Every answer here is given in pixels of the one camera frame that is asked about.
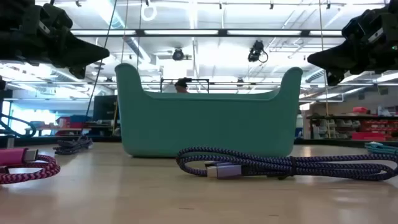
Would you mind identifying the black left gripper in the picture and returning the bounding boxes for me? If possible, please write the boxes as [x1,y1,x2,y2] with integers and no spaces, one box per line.
[23,0,111,79]

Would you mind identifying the person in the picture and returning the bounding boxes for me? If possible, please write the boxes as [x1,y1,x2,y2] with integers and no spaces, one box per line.
[174,77,190,94]

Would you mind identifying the black computer monitor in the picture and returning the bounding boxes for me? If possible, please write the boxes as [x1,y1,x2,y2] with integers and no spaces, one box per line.
[92,95,119,122]

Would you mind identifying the red storage box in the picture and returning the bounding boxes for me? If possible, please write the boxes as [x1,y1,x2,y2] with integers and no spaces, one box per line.
[55,116,83,129]

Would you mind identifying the black hanging cable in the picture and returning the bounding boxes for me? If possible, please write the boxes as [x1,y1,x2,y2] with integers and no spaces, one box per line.
[81,0,118,134]

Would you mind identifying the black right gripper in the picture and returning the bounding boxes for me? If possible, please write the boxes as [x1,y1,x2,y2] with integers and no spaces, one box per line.
[307,3,388,86]

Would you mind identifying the purple braided USB-C cable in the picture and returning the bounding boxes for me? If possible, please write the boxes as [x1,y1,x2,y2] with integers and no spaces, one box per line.
[175,146,398,182]

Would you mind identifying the black metal rig frame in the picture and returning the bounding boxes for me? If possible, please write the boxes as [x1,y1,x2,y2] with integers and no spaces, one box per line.
[160,78,210,94]

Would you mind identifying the teal braided USB-C cable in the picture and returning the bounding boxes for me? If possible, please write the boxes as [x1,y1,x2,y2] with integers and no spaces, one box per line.
[364,141,398,156]

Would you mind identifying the black aluminium table frame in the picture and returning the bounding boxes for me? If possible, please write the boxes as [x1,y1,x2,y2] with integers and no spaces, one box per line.
[0,134,398,149]

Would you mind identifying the teal plastic basket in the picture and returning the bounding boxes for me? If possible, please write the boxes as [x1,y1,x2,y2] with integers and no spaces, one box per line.
[114,62,304,158]

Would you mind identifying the metal storage shelf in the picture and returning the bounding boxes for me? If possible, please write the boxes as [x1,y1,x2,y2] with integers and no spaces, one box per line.
[306,105,398,141]

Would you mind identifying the black overhead crossbar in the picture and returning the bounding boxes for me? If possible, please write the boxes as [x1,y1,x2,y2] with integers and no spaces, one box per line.
[70,28,345,39]

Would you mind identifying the white cable loop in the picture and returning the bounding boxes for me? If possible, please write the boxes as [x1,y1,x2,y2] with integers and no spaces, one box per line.
[141,0,158,22]

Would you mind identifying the pink braided USB-C cable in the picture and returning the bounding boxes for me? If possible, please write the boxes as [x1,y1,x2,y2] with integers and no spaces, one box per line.
[0,147,62,185]

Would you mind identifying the wooden workbench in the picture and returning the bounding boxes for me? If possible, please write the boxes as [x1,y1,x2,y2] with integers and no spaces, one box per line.
[24,126,93,138]

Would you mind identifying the black hanging camera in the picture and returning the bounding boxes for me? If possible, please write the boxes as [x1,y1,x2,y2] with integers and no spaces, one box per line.
[248,39,269,64]
[172,47,193,62]

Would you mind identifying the black curved cable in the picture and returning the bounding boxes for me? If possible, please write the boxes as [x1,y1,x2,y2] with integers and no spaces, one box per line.
[0,112,38,138]

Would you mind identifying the red plastic bin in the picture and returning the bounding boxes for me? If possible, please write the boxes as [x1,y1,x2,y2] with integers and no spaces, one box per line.
[351,131,393,141]

